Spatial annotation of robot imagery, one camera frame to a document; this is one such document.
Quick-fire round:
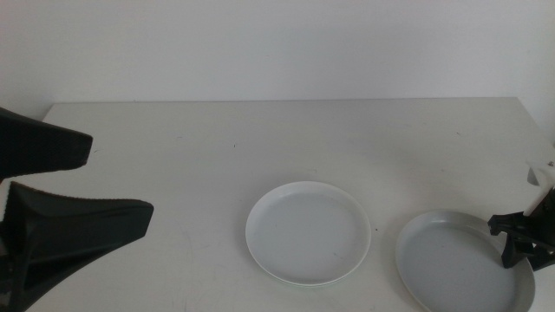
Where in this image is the grey shallow bowl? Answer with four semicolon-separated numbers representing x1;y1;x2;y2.
395;209;537;312

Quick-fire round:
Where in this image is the white shallow bowl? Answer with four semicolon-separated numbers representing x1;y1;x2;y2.
245;180;373;287

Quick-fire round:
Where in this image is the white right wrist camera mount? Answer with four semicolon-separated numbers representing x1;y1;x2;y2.
522;146;555;218

